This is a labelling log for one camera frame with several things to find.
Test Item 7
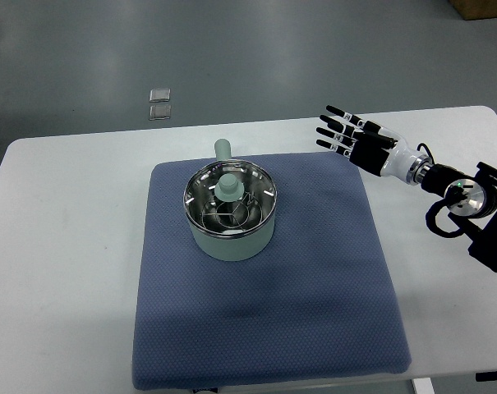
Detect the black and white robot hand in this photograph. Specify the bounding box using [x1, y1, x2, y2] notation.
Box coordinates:
[316, 105, 434, 185]

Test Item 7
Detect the glass lid green knob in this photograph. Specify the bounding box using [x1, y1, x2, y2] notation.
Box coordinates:
[183, 159, 278, 211]

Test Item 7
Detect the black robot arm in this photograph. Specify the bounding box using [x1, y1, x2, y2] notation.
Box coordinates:
[415, 162, 497, 273]

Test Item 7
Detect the green pot steel interior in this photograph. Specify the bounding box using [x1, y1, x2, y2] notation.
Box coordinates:
[183, 139, 277, 262]

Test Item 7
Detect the blue quilted mat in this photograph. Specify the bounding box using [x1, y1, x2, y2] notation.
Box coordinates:
[132, 152, 411, 390]

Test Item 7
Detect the brown cardboard box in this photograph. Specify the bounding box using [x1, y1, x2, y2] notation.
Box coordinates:
[449, 0, 497, 21]

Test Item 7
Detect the upper metal floor plate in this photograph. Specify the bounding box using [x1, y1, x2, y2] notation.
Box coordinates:
[149, 88, 171, 103]

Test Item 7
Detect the white table leg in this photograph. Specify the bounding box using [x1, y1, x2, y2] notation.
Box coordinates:
[412, 378, 435, 394]

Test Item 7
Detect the wire steaming rack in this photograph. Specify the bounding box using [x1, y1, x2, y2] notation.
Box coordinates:
[199, 193, 264, 233]

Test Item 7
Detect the black table bracket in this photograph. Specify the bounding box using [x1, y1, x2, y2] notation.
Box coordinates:
[475, 371, 497, 383]

